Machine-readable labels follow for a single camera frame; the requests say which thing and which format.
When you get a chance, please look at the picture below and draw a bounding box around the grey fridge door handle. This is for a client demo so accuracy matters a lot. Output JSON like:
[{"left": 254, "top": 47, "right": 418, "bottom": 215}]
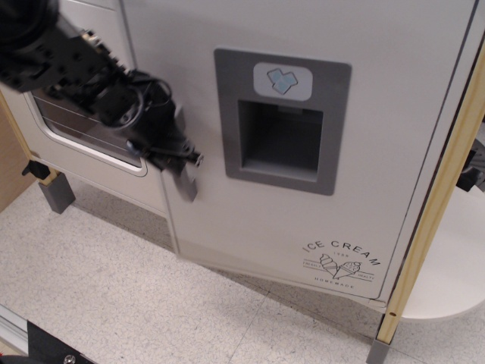
[{"left": 162, "top": 106, "right": 197, "bottom": 202}]

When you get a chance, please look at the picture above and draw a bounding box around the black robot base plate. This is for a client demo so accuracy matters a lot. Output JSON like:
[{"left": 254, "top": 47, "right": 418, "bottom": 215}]
[{"left": 27, "top": 321, "right": 95, "bottom": 364}]

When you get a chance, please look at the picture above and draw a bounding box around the wooden side panel left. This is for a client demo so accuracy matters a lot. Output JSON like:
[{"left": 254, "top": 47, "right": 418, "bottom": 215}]
[{"left": 1, "top": 95, "right": 33, "bottom": 211}]

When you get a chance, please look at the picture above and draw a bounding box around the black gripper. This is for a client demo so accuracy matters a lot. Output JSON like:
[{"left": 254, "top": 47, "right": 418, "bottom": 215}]
[{"left": 112, "top": 79, "right": 204, "bottom": 177}]

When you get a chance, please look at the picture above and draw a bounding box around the white toy fridge door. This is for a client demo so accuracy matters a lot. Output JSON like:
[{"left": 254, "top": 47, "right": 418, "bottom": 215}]
[{"left": 120, "top": 0, "right": 479, "bottom": 300}]

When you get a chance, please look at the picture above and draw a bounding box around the white oven door with window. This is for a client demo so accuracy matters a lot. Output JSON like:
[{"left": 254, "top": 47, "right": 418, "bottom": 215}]
[{"left": 1, "top": 86, "right": 167, "bottom": 218}]

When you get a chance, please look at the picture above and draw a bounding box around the aluminium rail profile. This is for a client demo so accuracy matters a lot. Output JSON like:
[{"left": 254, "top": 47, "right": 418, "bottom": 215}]
[{"left": 1, "top": 305, "right": 28, "bottom": 354}]

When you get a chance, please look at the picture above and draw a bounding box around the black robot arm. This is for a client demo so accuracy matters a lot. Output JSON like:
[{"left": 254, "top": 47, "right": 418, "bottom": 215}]
[{"left": 1, "top": 1, "right": 203, "bottom": 177}]

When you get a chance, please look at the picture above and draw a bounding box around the light wooden corner post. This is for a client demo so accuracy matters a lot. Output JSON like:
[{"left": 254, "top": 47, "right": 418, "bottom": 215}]
[{"left": 376, "top": 47, "right": 484, "bottom": 345}]

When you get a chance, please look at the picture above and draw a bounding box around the grey ice dispenser panel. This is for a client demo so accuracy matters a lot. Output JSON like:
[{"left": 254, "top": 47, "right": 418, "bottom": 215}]
[{"left": 214, "top": 49, "right": 352, "bottom": 196}]

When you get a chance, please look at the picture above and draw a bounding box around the white toy kitchen cabinet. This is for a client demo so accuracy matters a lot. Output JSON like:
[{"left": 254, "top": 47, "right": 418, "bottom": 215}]
[{"left": 56, "top": 0, "right": 485, "bottom": 308}]

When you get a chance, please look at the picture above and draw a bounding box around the white round table base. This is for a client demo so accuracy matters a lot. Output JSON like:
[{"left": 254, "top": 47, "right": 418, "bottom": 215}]
[{"left": 402, "top": 187, "right": 484, "bottom": 322}]

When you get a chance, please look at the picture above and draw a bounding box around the grey right foot cap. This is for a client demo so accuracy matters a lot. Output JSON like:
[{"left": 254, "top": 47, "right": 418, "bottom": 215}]
[{"left": 366, "top": 339, "right": 390, "bottom": 364}]

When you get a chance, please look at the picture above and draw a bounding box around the black clamp knob left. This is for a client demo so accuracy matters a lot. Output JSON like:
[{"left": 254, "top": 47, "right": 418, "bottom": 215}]
[{"left": 21, "top": 160, "right": 51, "bottom": 180}]

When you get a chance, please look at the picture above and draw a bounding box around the black clamp at right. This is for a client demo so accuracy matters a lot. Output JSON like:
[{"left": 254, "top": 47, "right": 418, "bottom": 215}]
[{"left": 456, "top": 139, "right": 484, "bottom": 192}]

